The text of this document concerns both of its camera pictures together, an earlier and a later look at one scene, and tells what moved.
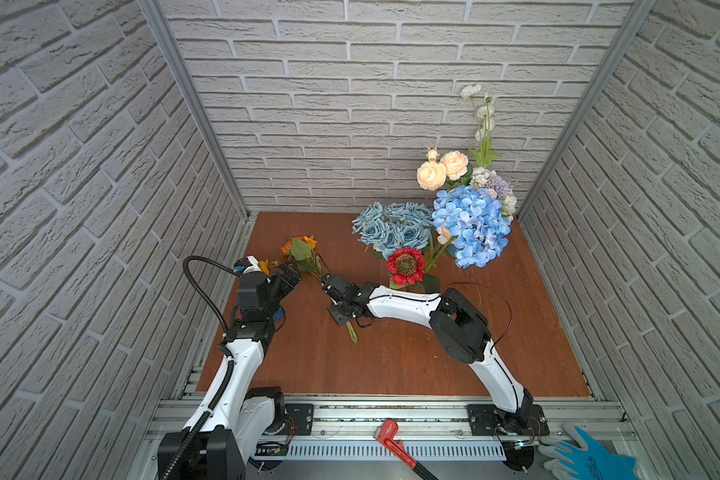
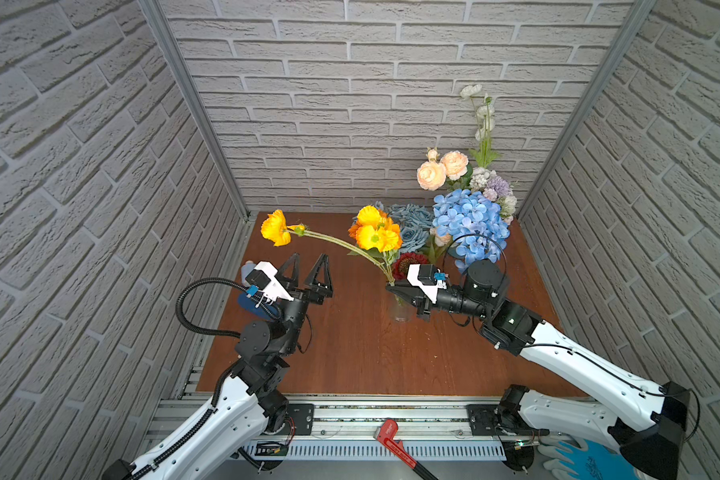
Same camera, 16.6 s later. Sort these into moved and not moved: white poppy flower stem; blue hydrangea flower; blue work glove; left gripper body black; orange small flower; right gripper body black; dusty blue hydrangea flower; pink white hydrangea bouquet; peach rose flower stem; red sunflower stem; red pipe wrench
Moved: red sunflower stem; right gripper body black; left gripper body black; orange small flower
Not moved: blue hydrangea flower; pink white hydrangea bouquet; white poppy flower stem; peach rose flower stem; dusty blue hydrangea flower; blue work glove; red pipe wrench
